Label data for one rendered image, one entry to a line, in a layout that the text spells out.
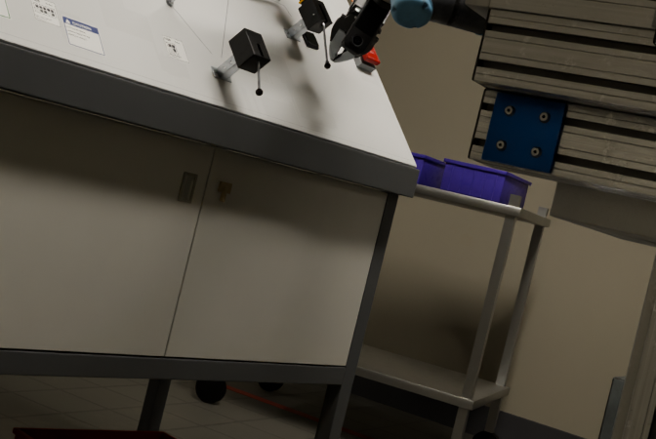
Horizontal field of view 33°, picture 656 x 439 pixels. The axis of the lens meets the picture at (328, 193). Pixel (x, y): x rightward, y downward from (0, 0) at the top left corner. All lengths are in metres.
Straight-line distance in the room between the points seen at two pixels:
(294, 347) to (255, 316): 0.15
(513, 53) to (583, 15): 0.09
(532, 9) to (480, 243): 3.07
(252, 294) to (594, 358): 2.24
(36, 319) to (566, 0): 1.00
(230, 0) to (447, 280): 2.38
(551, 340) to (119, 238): 2.60
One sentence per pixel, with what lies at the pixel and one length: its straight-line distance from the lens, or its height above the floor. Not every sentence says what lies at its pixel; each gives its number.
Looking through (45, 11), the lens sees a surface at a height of 0.94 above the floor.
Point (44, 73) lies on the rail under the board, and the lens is 1.73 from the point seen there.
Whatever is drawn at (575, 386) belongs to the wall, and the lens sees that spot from 4.25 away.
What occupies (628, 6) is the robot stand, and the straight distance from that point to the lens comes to 1.31.
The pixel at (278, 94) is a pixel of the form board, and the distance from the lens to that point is 2.16.
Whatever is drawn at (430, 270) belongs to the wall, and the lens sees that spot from 4.44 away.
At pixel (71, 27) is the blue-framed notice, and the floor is 0.92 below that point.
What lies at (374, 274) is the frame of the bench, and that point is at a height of 0.61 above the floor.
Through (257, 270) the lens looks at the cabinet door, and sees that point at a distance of 2.18.
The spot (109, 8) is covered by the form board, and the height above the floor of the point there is 0.98.
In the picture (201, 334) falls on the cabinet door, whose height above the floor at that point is 0.45.
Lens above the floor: 0.76
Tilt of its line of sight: level
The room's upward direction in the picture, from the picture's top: 14 degrees clockwise
